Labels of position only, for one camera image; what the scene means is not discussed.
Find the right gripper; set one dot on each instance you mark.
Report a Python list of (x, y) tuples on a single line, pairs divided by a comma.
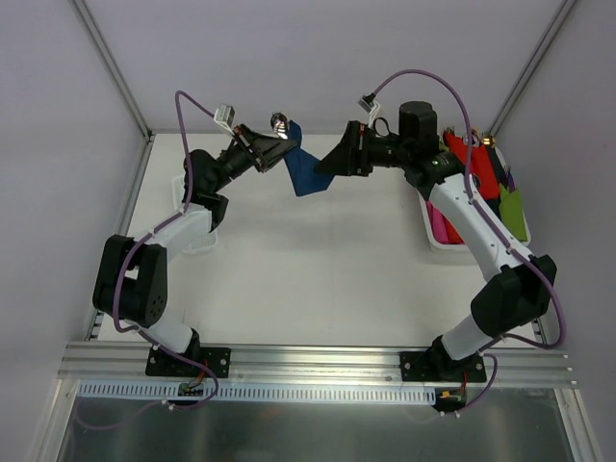
[(361, 148)]

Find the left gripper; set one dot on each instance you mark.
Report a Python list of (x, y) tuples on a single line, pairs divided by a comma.
[(250, 148)]

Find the wooden handle spoon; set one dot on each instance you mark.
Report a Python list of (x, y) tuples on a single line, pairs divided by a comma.
[(279, 124)]

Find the blue paper napkin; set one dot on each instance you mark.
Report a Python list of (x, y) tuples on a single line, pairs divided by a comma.
[(300, 165)]

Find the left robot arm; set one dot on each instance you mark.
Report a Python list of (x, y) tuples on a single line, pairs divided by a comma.
[(131, 283)]

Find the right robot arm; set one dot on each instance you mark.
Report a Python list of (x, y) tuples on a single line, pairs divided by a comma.
[(518, 283)]

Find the pink napkin roll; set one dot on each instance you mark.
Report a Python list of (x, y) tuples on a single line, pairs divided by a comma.
[(437, 223)]

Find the green napkin roll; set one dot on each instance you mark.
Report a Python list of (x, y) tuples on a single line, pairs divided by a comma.
[(512, 213)]

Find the small white basket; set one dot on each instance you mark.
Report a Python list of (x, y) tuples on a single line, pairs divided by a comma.
[(202, 240)]

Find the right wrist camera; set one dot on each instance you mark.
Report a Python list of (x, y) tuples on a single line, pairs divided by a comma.
[(371, 106)]

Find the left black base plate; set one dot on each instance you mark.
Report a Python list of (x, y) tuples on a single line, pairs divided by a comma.
[(162, 364)]

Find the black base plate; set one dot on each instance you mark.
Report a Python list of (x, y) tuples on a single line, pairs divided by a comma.
[(162, 364), (424, 366)]

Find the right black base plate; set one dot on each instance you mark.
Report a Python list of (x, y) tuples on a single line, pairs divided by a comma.
[(424, 366)]

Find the aluminium rail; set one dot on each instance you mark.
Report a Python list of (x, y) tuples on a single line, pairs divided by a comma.
[(320, 365)]

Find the white cable duct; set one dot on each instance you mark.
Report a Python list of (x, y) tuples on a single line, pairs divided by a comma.
[(407, 395)]

